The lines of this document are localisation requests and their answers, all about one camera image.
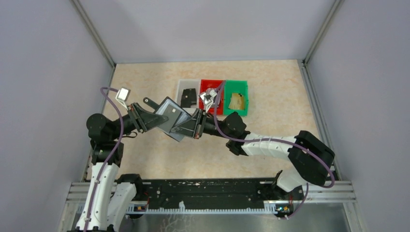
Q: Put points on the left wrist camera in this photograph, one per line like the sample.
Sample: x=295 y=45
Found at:
x=122 y=97

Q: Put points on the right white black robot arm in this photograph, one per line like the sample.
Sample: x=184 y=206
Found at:
x=311 y=159

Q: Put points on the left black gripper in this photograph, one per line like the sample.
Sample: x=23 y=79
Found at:
x=143 y=119

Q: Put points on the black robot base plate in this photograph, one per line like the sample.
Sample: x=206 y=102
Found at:
x=196 y=194

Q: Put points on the card in green bin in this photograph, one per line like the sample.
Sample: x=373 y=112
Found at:
x=237 y=102

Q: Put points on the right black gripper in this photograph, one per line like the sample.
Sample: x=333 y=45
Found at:
x=194 y=126

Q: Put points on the aluminium frame rail right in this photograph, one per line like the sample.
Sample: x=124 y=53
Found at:
x=315 y=104

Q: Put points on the black card holder in bin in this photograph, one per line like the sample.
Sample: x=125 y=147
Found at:
x=188 y=98

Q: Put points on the aluminium frame rail left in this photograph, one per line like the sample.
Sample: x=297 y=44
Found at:
x=78 y=6

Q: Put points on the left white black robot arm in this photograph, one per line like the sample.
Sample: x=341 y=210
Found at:
x=104 y=208

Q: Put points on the aluminium frame rail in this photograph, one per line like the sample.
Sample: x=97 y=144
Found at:
x=315 y=104
x=78 y=6

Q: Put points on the green plastic bin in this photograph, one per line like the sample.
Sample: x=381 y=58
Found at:
x=234 y=86

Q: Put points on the white plastic bin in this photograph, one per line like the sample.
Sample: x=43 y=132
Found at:
x=187 y=83

